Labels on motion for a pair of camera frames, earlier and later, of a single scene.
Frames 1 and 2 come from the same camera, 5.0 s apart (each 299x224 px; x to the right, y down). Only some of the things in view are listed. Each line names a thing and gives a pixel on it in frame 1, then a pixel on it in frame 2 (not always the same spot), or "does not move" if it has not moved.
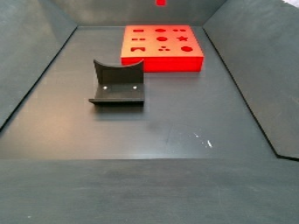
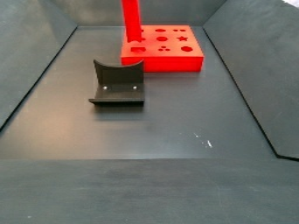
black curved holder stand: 119,85 does not move
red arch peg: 160,2 -> 131,11
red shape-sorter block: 167,47 does not move
